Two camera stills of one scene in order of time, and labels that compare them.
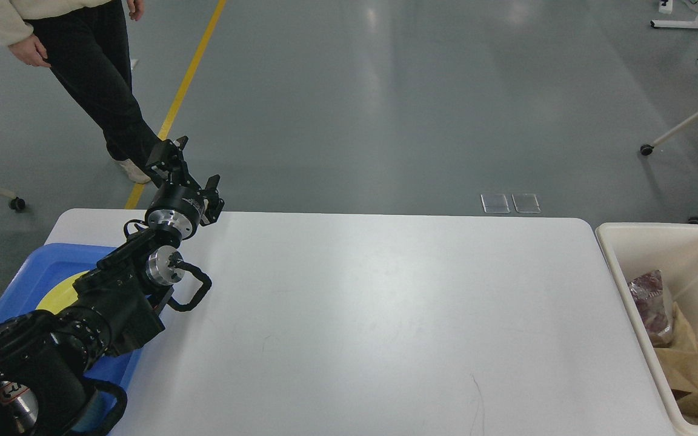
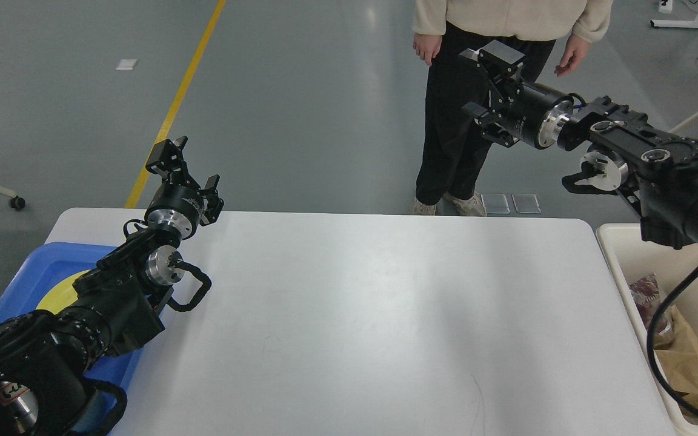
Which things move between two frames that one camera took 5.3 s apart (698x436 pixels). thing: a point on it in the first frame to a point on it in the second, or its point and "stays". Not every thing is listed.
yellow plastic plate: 61,295 stays
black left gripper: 178,205 stays
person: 86,43 to 454,151
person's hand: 32,51 to 427,46
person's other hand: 136,9 to 575,51
